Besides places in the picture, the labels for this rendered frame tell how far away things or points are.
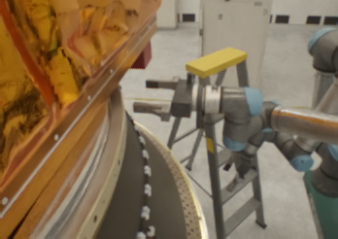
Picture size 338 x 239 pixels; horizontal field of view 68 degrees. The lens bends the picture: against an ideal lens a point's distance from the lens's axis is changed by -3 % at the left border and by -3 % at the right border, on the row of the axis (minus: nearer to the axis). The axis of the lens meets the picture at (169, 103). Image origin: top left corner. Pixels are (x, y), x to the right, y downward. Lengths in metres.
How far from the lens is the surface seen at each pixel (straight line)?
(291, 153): 1.04
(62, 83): 0.52
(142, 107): 0.68
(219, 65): 1.54
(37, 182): 0.54
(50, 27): 0.48
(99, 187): 0.59
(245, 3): 3.66
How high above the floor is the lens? 2.15
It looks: 33 degrees down
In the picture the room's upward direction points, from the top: 2 degrees counter-clockwise
